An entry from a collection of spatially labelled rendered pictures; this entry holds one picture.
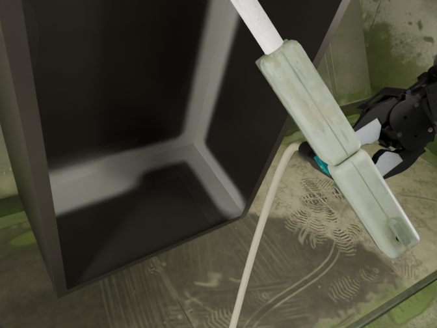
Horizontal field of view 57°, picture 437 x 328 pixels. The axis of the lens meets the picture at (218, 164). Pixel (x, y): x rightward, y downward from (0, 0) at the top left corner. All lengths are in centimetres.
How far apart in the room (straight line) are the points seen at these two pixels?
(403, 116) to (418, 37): 213
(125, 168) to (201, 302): 59
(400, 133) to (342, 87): 216
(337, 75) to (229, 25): 163
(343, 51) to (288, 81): 230
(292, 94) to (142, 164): 97
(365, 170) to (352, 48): 233
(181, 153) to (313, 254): 77
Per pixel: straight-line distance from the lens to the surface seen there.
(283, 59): 46
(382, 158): 57
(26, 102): 60
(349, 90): 277
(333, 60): 268
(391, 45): 279
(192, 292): 162
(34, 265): 177
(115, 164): 136
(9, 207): 193
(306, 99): 47
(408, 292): 190
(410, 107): 57
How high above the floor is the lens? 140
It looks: 39 degrees down
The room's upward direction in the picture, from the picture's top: 8 degrees clockwise
